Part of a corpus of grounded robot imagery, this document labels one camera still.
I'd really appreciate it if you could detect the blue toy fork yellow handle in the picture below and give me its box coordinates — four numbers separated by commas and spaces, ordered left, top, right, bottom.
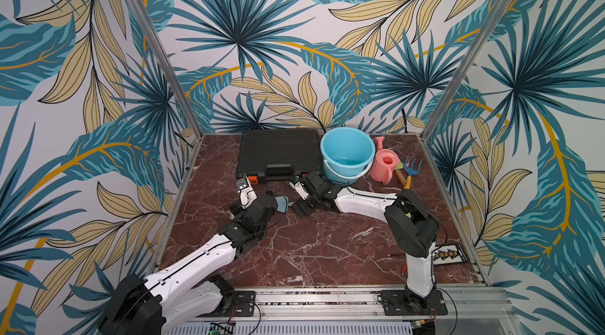
403, 157, 423, 190

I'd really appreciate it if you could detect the green toy shovel wooden handle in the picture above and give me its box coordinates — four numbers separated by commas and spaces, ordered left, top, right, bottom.
394, 162, 406, 186

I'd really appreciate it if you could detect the light blue toy trowel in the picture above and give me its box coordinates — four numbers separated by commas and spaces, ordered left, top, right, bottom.
275, 196, 290, 214

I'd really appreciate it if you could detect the black plastic tool case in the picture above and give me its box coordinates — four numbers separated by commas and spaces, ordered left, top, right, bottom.
236, 129, 322, 184

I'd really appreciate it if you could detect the light blue plastic bucket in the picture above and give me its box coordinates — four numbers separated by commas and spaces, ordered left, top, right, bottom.
320, 127, 376, 185

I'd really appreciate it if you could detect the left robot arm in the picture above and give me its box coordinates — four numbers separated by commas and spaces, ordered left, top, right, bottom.
97, 193, 287, 334

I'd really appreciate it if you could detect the aluminium front rail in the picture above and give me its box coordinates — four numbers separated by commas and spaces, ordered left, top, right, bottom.
110, 285, 521, 335

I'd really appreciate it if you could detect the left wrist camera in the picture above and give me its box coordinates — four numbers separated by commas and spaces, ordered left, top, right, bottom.
236, 177, 257, 209

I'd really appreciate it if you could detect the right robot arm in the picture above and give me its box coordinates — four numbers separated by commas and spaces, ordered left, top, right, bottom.
289, 173, 441, 315

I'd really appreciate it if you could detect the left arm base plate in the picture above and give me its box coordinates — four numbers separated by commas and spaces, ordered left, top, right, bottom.
203, 290, 258, 318

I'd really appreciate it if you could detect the pink toy watering can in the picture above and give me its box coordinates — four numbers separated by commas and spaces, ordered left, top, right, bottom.
370, 136, 400, 185

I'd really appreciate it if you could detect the patterned card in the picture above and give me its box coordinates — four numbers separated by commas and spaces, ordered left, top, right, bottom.
433, 244, 468, 266

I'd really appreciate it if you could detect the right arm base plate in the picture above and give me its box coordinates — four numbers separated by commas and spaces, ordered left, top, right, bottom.
377, 289, 448, 318

